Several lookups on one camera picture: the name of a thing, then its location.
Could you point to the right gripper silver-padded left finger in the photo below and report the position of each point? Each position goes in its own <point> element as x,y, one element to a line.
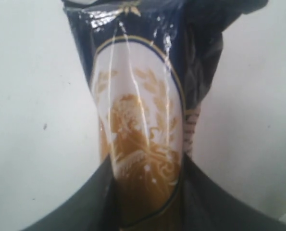
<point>91,208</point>

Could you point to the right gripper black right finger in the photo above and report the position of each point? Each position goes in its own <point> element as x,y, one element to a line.
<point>205,206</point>

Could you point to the spaghetti pasta packet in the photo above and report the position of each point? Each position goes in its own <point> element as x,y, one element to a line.
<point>149,64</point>

